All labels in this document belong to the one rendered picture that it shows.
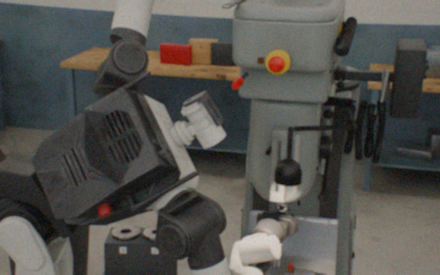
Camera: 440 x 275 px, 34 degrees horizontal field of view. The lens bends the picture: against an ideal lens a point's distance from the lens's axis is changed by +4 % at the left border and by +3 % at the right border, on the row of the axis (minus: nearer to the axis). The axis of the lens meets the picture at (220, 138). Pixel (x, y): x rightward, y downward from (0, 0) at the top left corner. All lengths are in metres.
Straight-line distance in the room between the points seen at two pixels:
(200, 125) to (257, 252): 0.42
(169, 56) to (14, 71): 1.83
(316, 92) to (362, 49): 4.37
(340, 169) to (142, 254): 0.74
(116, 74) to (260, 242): 0.60
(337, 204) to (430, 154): 3.37
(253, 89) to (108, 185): 0.54
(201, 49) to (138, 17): 4.13
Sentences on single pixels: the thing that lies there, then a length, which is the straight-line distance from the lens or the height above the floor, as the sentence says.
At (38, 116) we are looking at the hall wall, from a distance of 7.16.
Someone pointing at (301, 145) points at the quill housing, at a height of 1.50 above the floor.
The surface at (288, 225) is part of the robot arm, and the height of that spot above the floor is 1.25.
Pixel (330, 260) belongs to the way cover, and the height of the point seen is 0.96.
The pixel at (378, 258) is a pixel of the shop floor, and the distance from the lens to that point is 4.69.
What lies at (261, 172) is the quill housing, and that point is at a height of 1.41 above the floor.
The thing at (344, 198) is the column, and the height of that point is 1.16.
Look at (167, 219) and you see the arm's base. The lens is 1.58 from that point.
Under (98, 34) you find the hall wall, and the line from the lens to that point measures 6.70.
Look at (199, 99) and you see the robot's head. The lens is 1.64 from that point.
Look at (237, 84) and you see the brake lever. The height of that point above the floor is 1.71.
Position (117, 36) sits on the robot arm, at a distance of 1.77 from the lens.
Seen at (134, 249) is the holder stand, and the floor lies 1.09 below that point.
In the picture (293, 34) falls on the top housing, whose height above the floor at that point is 1.83.
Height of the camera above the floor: 2.11
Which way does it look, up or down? 18 degrees down
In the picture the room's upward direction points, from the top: 1 degrees clockwise
